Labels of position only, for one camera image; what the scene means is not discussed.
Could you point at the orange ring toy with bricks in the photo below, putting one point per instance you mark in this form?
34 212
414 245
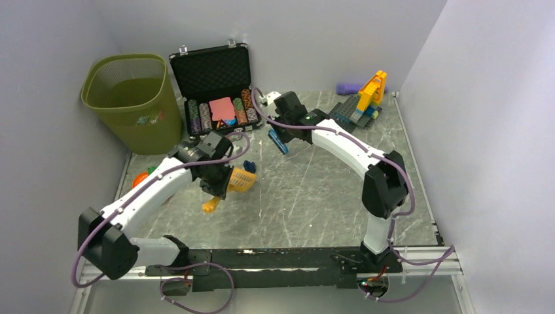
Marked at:
142 176

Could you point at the black poker chip case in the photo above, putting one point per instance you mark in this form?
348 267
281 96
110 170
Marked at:
208 74

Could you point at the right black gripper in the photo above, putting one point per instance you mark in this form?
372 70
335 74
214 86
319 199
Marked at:
285 138

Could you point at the dark blue paper scrap far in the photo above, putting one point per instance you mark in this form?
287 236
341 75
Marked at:
249 166

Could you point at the olive green mesh wastebasket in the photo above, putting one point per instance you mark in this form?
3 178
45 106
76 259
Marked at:
133 96

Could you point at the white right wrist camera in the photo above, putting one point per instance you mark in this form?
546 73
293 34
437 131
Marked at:
268 100

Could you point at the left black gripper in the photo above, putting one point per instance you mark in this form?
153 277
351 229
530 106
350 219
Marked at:
218 190

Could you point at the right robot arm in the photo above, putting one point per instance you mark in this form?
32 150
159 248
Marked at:
385 184

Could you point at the blue hand brush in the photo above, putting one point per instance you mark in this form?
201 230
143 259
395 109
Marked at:
273 135

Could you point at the pink card deck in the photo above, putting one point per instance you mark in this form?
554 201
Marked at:
222 109

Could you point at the orange slotted plastic scoop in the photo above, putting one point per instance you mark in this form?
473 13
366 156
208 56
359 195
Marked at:
240 181

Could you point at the black base bar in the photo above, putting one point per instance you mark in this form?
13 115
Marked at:
340 267

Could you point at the yellow brick toy tower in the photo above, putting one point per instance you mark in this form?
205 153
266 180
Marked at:
370 97

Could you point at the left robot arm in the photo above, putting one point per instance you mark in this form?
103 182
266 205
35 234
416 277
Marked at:
107 239

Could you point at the grey brick baseplate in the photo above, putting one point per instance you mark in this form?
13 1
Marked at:
343 113

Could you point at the purple cylinder toy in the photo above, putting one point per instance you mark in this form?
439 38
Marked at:
344 89

